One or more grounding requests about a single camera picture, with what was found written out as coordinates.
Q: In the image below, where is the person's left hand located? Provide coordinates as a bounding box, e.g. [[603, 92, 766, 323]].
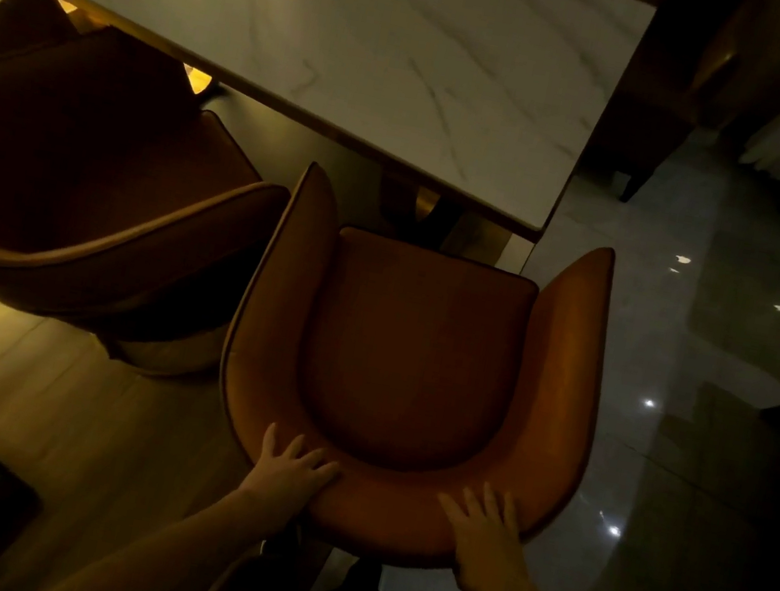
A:
[[233, 419, 347, 533]]

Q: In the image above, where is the brown leather armchair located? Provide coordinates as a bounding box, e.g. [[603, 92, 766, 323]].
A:
[[0, 5, 317, 394]]

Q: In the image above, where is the person's left forearm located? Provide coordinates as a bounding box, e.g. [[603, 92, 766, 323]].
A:
[[37, 463, 295, 591]]

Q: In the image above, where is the person's right hand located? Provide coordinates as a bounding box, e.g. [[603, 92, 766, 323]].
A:
[[421, 475, 548, 591]]

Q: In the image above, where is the golden table base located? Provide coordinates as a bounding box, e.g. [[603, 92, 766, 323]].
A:
[[368, 166, 530, 271]]

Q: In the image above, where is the orange leather armchair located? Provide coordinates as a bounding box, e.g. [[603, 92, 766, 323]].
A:
[[191, 152, 634, 591]]

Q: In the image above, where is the dark wooden chair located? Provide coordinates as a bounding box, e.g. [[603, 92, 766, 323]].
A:
[[572, 0, 753, 219]]

